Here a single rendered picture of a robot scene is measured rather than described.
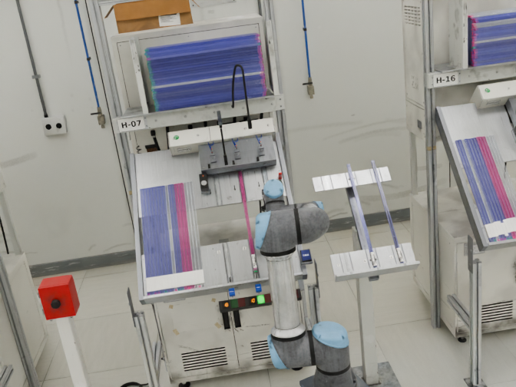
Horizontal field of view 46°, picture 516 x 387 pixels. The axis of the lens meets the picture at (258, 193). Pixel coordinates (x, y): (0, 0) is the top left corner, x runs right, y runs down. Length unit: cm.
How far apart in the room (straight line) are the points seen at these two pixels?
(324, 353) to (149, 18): 179
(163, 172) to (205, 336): 82
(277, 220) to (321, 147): 256
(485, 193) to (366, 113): 180
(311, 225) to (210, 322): 120
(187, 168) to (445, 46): 136
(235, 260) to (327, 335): 69
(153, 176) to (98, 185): 171
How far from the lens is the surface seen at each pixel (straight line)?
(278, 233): 188
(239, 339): 302
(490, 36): 297
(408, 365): 320
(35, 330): 366
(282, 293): 196
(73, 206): 455
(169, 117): 276
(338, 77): 433
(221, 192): 270
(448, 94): 315
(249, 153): 272
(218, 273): 254
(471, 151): 290
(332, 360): 206
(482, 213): 276
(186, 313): 293
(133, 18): 302
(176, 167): 279
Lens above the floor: 190
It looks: 20 degrees down
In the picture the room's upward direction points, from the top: 8 degrees counter-clockwise
